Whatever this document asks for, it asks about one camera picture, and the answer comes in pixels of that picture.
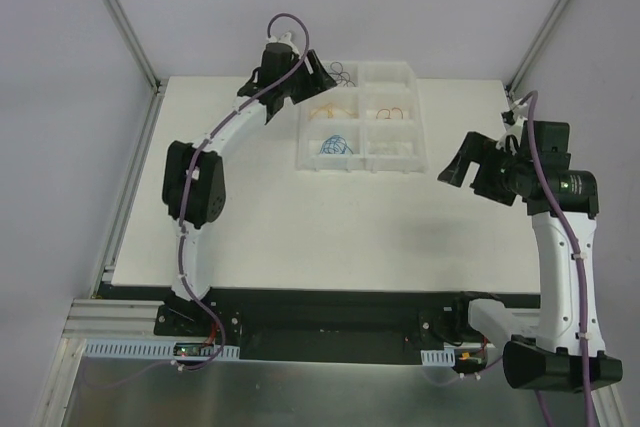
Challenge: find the orange wire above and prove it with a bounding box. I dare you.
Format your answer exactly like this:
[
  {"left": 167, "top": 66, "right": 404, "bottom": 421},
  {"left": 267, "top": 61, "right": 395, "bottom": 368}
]
[{"left": 309, "top": 102, "right": 359, "bottom": 118}]

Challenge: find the blue wire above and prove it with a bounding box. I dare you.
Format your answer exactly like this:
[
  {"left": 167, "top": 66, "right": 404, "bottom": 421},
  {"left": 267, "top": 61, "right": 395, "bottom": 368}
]
[{"left": 319, "top": 133, "right": 355, "bottom": 156}]

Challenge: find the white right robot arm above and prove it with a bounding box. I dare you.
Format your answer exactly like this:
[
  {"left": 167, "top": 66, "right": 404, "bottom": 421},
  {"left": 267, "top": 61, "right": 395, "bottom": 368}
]
[{"left": 438, "top": 121, "right": 623, "bottom": 393}]

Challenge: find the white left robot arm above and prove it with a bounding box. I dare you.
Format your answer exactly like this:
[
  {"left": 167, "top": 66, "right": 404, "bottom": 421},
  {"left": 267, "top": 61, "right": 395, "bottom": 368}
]
[{"left": 161, "top": 40, "right": 336, "bottom": 336}]

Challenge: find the white plastic compartment tray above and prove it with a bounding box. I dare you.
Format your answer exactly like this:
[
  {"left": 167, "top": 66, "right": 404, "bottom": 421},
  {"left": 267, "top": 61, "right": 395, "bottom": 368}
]
[{"left": 296, "top": 60, "right": 427, "bottom": 174}]

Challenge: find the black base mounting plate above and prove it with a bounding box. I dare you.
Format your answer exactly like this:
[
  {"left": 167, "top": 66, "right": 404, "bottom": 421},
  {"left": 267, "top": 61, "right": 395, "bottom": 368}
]
[{"left": 152, "top": 286, "right": 519, "bottom": 363}]

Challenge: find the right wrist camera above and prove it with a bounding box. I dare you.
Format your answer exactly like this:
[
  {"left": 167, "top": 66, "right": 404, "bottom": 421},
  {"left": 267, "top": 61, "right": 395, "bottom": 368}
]
[{"left": 501, "top": 104, "right": 529, "bottom": 130}]

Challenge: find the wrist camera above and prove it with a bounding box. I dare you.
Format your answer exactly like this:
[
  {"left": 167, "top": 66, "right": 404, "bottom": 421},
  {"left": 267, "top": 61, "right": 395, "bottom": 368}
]
[
  {"left": 267, "top": 31, "right": 300, "bottom": 54},
  {"left": 501, "top": 104, "right": 529, "bottom": 130}
]

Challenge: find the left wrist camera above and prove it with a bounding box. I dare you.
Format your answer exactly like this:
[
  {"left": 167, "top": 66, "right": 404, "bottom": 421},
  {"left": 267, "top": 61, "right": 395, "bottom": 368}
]
[{"left": 267, "top": 31, "right": 300, "bottom": 54}]

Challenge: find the right white cable duct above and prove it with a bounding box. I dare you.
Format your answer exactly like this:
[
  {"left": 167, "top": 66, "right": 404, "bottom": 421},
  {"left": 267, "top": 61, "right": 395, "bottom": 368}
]
[{"left": 420, "top": 348, "right": 456, "bottom": 368}]

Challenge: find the white cable duct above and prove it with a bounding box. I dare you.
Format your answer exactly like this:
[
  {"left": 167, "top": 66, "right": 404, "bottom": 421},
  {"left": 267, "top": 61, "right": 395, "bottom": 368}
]
[
  {"left": 84, "top": 339, "right": 240, "bottom": 362},
  {"left": 420, "top": 348, "right": 456, "bottom": 368}
]

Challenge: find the right aluminium frame post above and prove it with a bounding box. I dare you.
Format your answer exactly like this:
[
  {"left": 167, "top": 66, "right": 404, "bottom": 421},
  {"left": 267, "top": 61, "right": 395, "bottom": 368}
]
[{"left": 504, "top": 0, "right": 573, "bottom": 98}]

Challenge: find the aluminium frame post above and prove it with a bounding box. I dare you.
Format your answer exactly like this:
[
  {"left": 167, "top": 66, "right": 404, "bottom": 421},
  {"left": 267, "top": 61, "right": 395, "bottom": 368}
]
[
  {"left": 504, "top": 0, "right": 573, "bottom": 98},
  {"left": 102, "top": 0, "right": 162, "bottom": 92}
]

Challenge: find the left aluminium frame post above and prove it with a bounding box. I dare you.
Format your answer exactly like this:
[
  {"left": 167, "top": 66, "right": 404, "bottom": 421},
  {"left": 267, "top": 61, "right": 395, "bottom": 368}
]
[{"left": 102, "top": 0, "right": 162, "bottom": 92}]

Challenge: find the aluminium front rail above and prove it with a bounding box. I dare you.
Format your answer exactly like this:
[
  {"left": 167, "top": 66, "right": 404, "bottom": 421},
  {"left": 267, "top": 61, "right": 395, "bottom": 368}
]
[{"left": 62, "top": 296, "right": 606, "bottom": 348}]

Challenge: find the left white cable duct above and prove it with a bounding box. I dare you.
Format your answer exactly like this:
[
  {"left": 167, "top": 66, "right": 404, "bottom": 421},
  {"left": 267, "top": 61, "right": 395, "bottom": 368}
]
[{"left": 84, "top": 339, "right": 240, "bottom": 362}]

